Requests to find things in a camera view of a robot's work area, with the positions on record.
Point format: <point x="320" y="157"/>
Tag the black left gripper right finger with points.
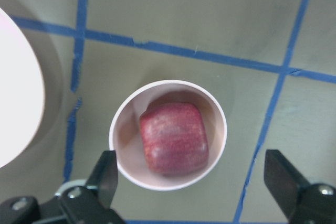
<point x="299" y="200"/>

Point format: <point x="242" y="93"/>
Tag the pink bowl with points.
<point x="125" y="138"/>

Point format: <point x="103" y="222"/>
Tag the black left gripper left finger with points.
<point x="90" y="202"/>

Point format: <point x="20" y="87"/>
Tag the pink plate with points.
<point x="22" y="91"/>

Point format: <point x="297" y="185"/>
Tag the red apple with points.
<point x="174" y="138"/>

